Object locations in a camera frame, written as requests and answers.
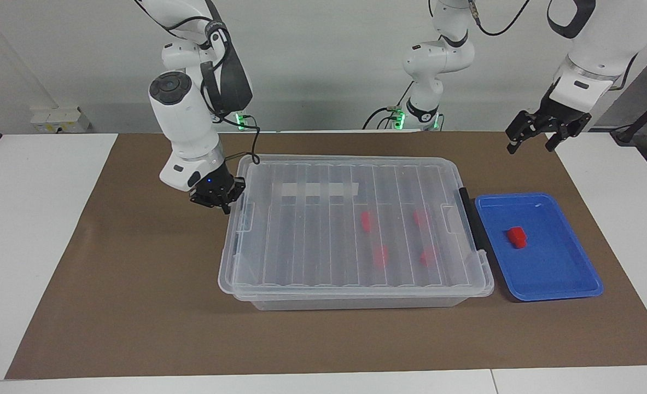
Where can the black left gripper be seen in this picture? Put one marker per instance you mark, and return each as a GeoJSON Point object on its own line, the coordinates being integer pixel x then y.
{"type": "Point", "coordinates": [566, 112]}

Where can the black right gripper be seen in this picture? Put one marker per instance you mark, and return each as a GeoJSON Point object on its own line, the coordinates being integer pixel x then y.
{"type": "Point", "coordinates": [216, 189]}

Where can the clear ribbed plastic lid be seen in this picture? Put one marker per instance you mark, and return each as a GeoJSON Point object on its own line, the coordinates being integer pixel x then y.
{"type": "Point", "coordinates": [312, 230]}

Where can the red plastic block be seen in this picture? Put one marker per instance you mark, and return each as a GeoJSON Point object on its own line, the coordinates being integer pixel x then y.
{"type": "Point", "coordinates": [380, 256]}
{"type": "Point", "coordinates": [366, 220]}
{"type": "Point", "coordinates": [517, 237]}
{"type": "Point", "coordinates": [421, 218]}
{"type": "Point", "coordinates": [427, 256]}

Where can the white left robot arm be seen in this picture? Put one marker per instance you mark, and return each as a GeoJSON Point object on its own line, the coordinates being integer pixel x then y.
{"type": "Point", "coordinates": [438, 54]}

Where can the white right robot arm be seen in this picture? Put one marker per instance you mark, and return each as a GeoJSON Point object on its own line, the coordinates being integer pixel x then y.
{"type": "Point", "coordinates": [184, 120]}

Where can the black box latch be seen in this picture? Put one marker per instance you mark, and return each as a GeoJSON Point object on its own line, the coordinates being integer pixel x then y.
{"type": "Point", "coordinates": [468, 213]}

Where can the blue plastic tray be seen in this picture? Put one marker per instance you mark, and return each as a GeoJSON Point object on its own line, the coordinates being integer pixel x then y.
{"type": "Point", "coordinates": [553, 273]}

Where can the clear plastic storage box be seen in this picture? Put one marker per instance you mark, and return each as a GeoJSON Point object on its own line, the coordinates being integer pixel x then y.
{"type": "Point", "coordinates": [356, 304]}

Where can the black angled pole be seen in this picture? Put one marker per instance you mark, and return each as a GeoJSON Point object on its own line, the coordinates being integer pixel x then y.
{"type": "Point", "coordinates": [646, 117]}

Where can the brown table mat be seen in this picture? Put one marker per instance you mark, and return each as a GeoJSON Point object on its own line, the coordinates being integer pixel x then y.
{"type": "Point", "coordinates": [137, 301]}

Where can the white wall socket strip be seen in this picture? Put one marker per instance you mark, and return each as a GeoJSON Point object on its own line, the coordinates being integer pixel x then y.
{"type": "Point", "coordinates": [60, 119]}

